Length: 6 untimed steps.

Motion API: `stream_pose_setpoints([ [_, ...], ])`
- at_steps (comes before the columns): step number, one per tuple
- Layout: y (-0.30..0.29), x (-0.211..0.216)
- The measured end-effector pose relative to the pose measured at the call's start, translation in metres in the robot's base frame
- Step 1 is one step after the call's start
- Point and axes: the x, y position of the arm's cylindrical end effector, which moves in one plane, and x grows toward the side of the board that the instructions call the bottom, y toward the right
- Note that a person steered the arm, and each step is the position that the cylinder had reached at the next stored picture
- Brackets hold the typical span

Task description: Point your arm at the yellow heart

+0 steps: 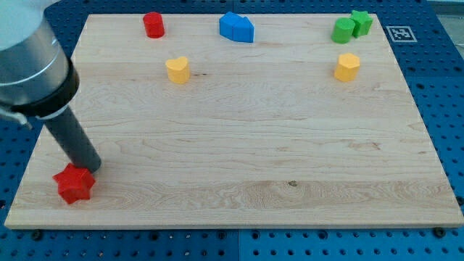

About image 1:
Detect red star block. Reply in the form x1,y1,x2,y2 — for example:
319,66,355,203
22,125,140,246
52,163,96,204

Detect yellow pentagon block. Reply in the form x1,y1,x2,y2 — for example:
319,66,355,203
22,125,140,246
333,53,360,82

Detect white fiducial marker tag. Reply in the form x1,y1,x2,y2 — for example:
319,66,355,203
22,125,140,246
386,25,418,44

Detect grey cylindrical pointer rod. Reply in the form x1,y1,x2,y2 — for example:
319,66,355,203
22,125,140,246
44,107,102,173

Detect wooden board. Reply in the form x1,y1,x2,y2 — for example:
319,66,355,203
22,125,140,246
5,14,463,230

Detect green cylinder block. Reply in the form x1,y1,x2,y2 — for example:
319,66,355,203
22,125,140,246
331,17,356,44

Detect blue cube block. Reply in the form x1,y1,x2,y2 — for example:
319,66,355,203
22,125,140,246
219,12,242,41

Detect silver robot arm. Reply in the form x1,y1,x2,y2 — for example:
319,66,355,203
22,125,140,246
1,0,79,128

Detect blue pentagon block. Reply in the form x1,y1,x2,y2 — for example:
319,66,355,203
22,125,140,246
232,17,254,43

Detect red cylinder block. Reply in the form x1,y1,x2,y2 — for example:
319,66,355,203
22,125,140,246
143,12,165,38

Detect yellow heart block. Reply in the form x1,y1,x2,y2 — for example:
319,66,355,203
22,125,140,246
165,57,190,84

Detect green star block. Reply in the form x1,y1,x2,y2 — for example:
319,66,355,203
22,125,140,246
350,10,373,38

